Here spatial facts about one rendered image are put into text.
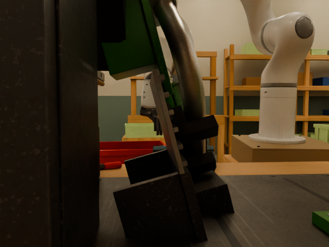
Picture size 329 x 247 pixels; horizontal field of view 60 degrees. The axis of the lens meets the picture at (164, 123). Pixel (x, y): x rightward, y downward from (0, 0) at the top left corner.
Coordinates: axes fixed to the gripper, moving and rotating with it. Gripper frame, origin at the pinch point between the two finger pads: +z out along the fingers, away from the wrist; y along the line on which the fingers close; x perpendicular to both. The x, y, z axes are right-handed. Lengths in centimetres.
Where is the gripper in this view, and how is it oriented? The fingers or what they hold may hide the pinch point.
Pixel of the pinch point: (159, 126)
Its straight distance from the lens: 78.0
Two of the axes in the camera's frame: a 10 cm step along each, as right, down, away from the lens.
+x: 0.6, -5.2, -8.5
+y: -10.0, 0.0, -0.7
